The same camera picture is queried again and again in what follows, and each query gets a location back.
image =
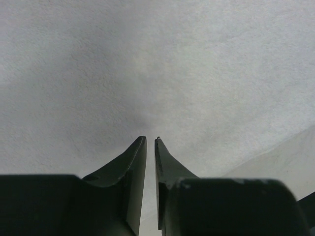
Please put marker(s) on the white towel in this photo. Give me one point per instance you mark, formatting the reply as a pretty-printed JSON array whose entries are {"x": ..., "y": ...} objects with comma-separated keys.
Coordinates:
[{"x": 229, "y": 86}]

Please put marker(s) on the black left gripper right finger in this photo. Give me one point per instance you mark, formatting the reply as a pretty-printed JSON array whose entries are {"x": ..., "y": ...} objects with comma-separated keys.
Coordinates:
[{"x": 188, "y": 205}]

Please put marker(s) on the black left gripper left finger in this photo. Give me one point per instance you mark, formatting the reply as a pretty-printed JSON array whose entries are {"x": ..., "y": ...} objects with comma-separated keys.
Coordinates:
[{"x": 106, "y": 202}]

